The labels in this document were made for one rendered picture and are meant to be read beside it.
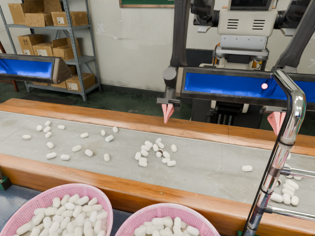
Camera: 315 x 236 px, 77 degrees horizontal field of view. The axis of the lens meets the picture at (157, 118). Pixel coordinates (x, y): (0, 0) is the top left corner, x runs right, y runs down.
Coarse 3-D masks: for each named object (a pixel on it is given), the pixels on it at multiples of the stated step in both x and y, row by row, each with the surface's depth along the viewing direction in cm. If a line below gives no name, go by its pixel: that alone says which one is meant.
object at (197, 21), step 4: (200, 16) 106; (208, 16) 105; (196, 20) 111; (200, 20) 107; (204, 20) 107; (208, 20) 108; (196, 24) 112; (200, 24) 111; (204, 24) 110; (208, 24) 109; (212, 24) 109
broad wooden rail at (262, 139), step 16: (16, 112) 106; (32, 112) 105; (48, 112) 103; (64, 112) 102; (80, 112) 102; (96, 112) 102; (112, 112) 102; (128, 128) 93; (144, 128) 91; (160, 128) 90; (176, 128) 89; (192, 128) 89; (208, 128) 89; (224, 128) 89; (240, 128) 89; (240, 144) 82; (256, 144) 81; (272, 144) 80; (304, 144) 79
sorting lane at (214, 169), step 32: (0, 128) 93; (32, 128) 93; (96, 128) 93; (64, 160) 75; (96, 160) 75; (128, 160) 75; (160, 160) 75; (192, 160) 75; (224, 160) 75; (256, 160) 75; (288, 160) 75; (224, 192) 62; (256, 192) 62
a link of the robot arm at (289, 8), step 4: (292, 0) 83; (296, 0) 83; (300, 0) 81; (304, 0) 80; (308, 0) 79; (292, 4) 85; (296, 4) 84; (300, 4) 83; (304, 4) 82; (308, 4) 81; (288, 8) 87; (292, 8) 86; (288, 12) 88; (292, 12) 87
